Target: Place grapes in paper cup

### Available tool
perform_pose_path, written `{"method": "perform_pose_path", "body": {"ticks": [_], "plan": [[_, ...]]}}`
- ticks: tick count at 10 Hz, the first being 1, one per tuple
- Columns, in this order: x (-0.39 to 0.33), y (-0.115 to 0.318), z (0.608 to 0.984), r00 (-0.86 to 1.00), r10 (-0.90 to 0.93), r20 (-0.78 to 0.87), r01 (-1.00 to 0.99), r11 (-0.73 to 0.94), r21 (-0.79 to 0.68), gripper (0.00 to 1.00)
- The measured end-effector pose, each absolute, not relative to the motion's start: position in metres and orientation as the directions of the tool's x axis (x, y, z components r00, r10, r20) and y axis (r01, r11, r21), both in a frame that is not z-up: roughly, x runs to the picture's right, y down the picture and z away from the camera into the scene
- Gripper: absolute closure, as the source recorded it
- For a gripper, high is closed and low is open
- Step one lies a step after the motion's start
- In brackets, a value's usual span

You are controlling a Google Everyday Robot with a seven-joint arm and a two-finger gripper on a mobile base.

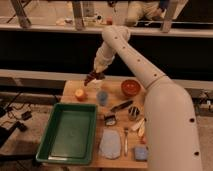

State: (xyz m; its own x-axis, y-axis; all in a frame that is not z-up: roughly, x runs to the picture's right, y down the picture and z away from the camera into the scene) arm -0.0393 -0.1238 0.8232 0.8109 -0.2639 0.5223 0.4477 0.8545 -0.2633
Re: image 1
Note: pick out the small metal can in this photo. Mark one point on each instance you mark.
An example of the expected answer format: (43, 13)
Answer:
(133, 113)

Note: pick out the blue sponge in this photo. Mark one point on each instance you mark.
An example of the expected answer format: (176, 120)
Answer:
(140, 153)

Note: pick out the black marker pen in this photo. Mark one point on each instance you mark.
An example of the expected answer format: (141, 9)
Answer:
(121, 106)

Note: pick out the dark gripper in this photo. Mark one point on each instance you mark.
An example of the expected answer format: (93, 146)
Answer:
(93, 75)

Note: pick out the orange apple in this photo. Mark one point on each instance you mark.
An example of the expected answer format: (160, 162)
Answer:
(80, 94)

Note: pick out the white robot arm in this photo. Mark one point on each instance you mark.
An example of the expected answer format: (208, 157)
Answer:
(170, 121)

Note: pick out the light blue cloth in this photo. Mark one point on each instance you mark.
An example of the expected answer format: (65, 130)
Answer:
(110, 144)

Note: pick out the wooden table board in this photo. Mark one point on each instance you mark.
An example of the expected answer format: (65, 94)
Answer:
(115, 97)

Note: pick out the white plastic utensil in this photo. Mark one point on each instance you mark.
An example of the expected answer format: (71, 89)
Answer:
(137, 125)

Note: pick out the metal fork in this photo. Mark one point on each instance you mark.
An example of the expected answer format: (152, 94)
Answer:
(125, 141)

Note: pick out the red bowl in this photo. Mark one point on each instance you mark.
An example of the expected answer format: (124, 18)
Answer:
(130, 88)

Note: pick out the person in background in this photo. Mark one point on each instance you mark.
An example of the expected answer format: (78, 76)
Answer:
(149, 9)

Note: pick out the blue paper cup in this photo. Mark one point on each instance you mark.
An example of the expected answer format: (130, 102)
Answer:
(102, 98)

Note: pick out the green plastic tray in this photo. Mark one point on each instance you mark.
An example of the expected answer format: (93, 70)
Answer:
(69, 135)

